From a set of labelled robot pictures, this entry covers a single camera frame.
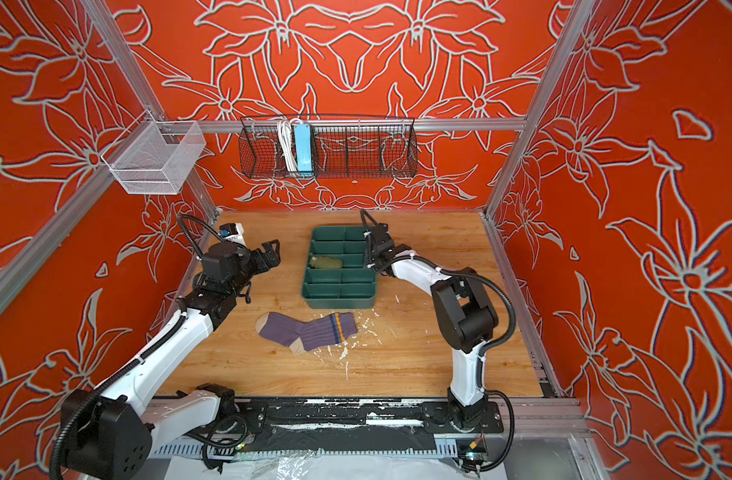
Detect green striped sock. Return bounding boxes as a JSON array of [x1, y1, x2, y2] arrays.
[[308, 256, 343, 270]]

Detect green divided tray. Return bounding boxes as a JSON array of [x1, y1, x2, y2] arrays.
[[301, 225, 377, 310]]

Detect purple sock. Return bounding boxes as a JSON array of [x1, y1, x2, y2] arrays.
[[255, 312, 358, 354]]

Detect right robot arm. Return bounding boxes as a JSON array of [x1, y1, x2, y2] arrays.
[[361, 210, 517, 432]]

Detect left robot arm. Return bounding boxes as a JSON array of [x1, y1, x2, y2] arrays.
[[49, 240, 281, 479]]

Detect light blue box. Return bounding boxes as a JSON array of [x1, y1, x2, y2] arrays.
[[294, 123, 313, 176]]

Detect clear plastic bin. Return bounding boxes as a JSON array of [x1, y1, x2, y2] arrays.
[[103, 120, 206, 195]]

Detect black wire basket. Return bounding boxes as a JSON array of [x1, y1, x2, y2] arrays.
[[238, 115, 419, 180]]

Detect white cable bundle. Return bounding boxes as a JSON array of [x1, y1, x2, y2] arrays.
[[277, 119, 298, 175]]

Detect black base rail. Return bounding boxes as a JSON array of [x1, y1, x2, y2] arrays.
[[185, 395, 505, 454]]

